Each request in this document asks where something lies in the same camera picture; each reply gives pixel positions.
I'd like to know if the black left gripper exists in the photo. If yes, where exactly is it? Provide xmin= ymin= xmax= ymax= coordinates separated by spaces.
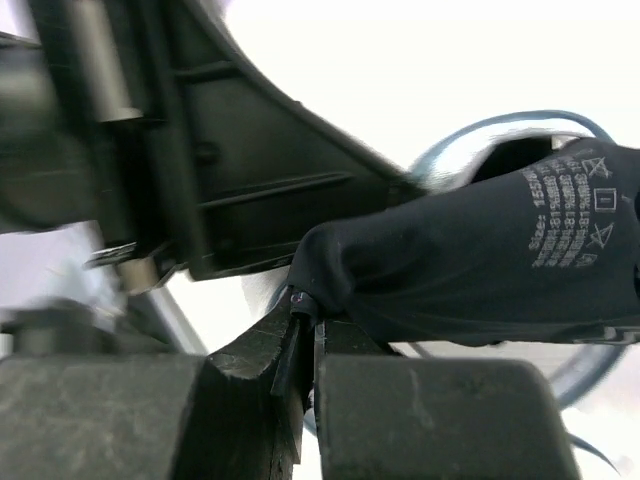
xmin=1 ymin=1 xmax=165 ymax=350

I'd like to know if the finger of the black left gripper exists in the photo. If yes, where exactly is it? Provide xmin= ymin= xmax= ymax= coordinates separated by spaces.
xmin=106 ymin=1 xmax=421 ymax=280

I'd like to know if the black bra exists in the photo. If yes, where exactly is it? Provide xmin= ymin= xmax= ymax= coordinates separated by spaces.
xmin=288 ymin=139 xmax=639 ymax=346

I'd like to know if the white mesh laundry bag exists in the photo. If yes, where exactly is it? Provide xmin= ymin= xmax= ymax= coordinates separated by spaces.
xmin=242 ymin=110 xmax=639 ymax=479

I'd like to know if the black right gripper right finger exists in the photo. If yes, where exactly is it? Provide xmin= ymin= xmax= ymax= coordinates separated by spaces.
xmin=315 ymin=321 xmax=579 ymax=479

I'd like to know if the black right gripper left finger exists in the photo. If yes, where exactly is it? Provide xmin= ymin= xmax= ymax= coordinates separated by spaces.
xmin=1 ymin=299 xmax=304 ymax=479

